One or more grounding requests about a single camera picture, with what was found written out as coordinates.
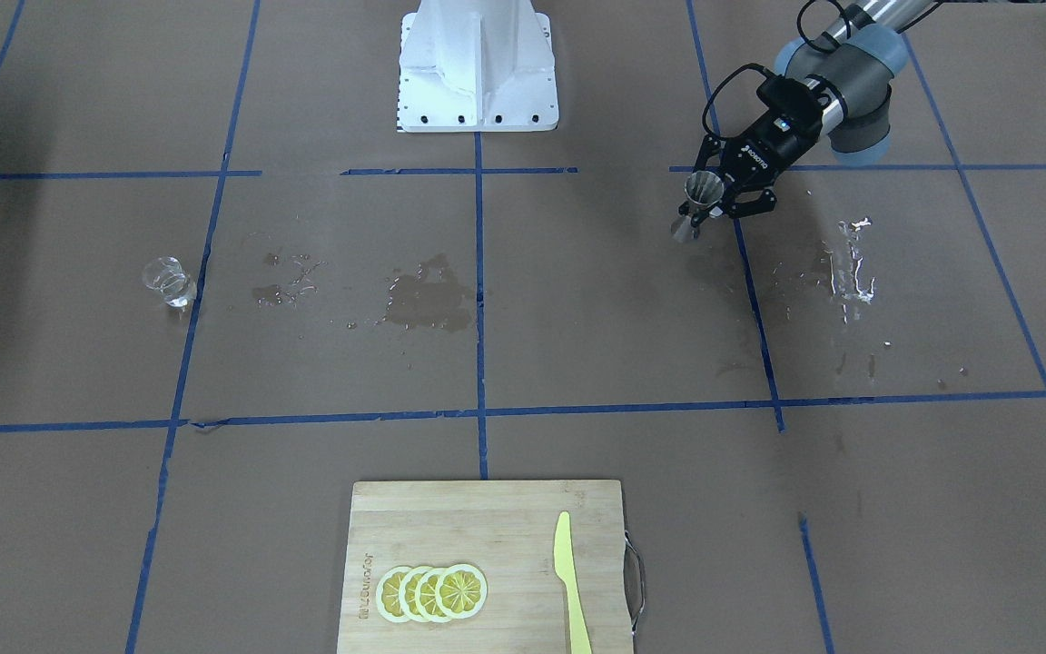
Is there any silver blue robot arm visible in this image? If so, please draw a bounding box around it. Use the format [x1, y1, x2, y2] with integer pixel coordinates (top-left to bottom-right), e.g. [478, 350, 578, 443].
[679, 1, 938, 229]

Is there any yellow plastic knife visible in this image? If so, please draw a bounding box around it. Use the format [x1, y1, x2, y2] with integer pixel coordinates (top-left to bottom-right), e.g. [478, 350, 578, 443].
[553, 510, 593, 653]

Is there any clear glass beaker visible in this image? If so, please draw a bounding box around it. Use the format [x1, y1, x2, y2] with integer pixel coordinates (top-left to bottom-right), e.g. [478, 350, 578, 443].
[142, 256, 196, 310]

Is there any bamboo cutting board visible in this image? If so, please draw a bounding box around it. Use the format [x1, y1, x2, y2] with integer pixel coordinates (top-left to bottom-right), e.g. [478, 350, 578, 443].
[336, 480, 635, 653]

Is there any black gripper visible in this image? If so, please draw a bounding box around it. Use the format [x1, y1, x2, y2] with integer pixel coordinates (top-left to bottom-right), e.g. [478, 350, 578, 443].
[697, 75, 824, 219]

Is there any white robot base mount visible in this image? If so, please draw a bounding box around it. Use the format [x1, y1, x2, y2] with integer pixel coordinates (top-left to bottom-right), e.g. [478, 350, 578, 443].
[396, 1, 560, 134]

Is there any lemon slice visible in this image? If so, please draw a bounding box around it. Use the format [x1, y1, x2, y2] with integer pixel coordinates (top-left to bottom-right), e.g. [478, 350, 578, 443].
[412, 567, 451, 622]
[396, 566, 430, 622]
[435, 563, 488, 619]
[377, 566, 410, 624]

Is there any steel jigger measuring cup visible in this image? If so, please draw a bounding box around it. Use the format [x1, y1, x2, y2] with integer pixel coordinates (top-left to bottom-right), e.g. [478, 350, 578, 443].
[672, 170, 724, 243]

